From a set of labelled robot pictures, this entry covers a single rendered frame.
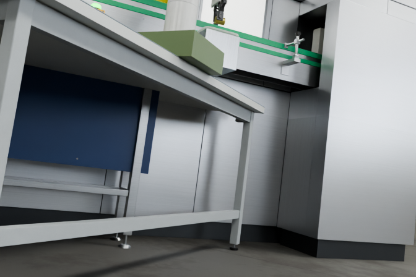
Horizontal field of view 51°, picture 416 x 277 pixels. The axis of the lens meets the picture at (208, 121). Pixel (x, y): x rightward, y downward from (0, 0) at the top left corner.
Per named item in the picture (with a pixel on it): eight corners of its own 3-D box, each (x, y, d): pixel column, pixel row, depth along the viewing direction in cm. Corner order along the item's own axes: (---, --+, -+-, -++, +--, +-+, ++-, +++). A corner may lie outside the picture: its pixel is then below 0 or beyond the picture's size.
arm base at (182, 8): (208, 52, 170) (215, 8, 173) (190, 36, 153) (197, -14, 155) (165, 52, 177) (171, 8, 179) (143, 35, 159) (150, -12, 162)
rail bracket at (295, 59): (285, 76, 242) (290, 37, 245) (304, 71, 227) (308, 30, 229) (278, 74, 240) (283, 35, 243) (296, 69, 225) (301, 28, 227)
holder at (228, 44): (210, 78, 220) (214, 49, 222) (236, 70, 195) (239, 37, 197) (179, 72, 213) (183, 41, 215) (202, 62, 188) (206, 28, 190)
